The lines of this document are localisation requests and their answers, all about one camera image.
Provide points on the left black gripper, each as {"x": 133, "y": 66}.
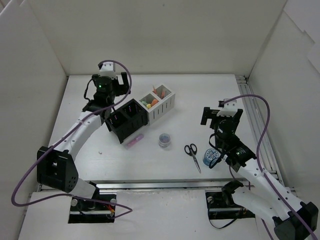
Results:
{"x": 121, "y": 86}

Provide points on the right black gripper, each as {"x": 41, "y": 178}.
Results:
{"x": 208, "y": 116}

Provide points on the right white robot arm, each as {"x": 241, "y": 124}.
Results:
{"x": 290, "y": 217}

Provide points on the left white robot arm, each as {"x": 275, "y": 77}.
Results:
{"x": 56, "y": 166}

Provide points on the black two-slot organizer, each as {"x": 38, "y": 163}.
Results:
{"x": 127, "y": 119}

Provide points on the white two-slot organizer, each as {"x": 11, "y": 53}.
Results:
{"x": 163, "y": 106}

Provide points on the purple highlighter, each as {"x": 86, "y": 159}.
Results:
{"x": 135, "y": 140}

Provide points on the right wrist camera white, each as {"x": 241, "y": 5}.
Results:
{"x": 228, "y": 109}

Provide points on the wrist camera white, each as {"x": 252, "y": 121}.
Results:
{"x": 228, "y": 109}
{"x": 107, "y": 69}

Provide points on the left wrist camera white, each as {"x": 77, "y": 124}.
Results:
{"x": 107, "y": 69}

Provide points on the black handled scissors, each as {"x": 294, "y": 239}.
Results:
{"x": 191, "y": 150}

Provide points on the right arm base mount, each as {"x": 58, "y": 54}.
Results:
{"x": 220, "y": 208}

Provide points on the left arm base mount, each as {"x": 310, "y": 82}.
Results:
{"x": 87, "y": 205}

